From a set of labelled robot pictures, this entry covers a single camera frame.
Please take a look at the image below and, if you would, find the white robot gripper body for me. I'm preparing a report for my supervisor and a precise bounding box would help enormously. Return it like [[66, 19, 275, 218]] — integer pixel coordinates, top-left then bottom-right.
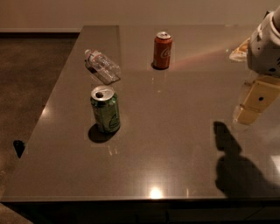
[[247, 6, 280, 77]]

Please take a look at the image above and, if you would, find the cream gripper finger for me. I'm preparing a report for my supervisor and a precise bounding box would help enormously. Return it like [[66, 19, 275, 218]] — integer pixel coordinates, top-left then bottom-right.
[[234, 75, 280, 126], [229, 38, 250, 62]]

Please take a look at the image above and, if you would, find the red coke can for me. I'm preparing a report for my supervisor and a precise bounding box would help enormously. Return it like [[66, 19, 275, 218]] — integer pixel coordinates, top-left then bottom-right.
[[153, 31, 172, 69]]

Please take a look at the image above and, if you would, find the green soda can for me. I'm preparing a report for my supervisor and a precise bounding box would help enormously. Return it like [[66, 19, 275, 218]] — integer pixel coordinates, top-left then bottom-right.
[[90, 86, 121, 133]]

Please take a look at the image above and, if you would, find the clear plastic water bottle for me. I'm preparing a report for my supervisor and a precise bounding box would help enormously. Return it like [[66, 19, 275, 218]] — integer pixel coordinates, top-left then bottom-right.
[[85, 50, 121, 85]]

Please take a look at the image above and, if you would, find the small black floor object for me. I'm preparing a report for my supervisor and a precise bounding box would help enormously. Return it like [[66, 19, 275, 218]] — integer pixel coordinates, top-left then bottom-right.
[[13, 140, 25, 158]]

